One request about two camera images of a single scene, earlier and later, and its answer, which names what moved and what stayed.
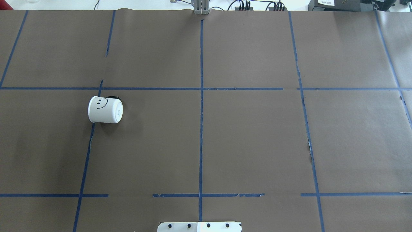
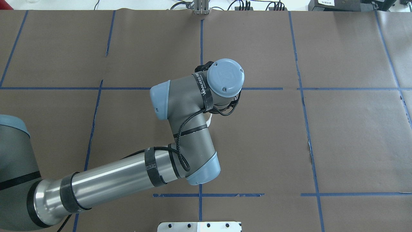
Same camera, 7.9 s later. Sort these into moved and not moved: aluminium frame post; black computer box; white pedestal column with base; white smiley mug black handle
Moved: white smiley mug black handle
Not moved: white pedestal column with base; aluminium frame post; black computer box
